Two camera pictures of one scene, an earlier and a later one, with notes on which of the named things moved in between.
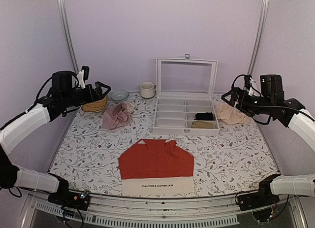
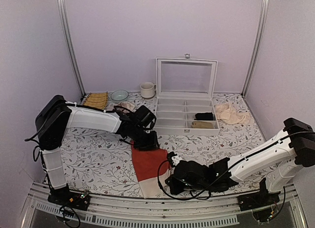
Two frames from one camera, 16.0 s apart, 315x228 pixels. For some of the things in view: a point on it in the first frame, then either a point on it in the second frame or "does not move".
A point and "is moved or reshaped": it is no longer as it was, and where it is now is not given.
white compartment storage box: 184,105 does not move
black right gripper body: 245,103 -> 178,188
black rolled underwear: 206,116 does not move
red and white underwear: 157,167 is moved or reshaped
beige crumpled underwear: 230,114 does not move
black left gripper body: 88,97 -> 144,142
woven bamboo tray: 95,106 does not move
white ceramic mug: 147,89 does not move
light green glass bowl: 119,95 does not move
